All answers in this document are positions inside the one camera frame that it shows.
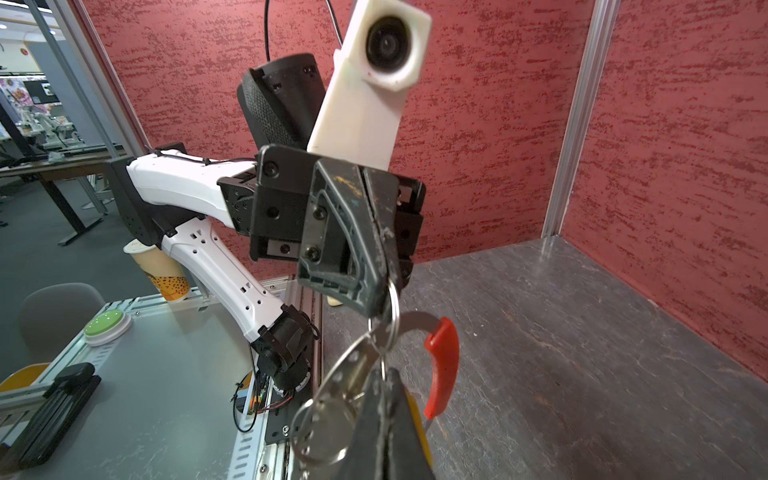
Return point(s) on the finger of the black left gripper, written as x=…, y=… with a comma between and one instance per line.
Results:
x=342, y=251
x=396, y=203

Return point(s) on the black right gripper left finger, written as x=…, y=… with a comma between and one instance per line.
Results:
x=371, y=452

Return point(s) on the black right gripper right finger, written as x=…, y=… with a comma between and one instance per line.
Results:
x=410, y=462

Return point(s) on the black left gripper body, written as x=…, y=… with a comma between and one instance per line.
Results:
x=281, y=192

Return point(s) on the perforated metal keyring red handle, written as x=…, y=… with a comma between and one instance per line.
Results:
x=325, y=423

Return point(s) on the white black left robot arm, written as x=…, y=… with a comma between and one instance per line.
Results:
x=170, y=199

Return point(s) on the left circuit board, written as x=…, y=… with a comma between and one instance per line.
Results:
x=250, y=400

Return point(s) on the patterned paper cup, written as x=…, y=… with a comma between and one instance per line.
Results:
x=165, y=273

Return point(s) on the background office desk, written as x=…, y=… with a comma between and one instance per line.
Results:
x=78, y=167

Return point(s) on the green push button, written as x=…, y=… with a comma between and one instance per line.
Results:
x=106, y=327

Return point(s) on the grey office chair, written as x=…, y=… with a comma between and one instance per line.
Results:
x=51, y=317

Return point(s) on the black folded stand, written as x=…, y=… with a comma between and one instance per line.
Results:
x=64, y=401

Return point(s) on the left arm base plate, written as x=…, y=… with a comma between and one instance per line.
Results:
x=279, y=420

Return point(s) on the left front aluminium post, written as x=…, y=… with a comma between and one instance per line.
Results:
x=102, y=79

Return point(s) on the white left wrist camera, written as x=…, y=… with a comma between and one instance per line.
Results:
x=380, y=59

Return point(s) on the left aluminium corner post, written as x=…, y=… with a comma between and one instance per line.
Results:
x=596, y=49

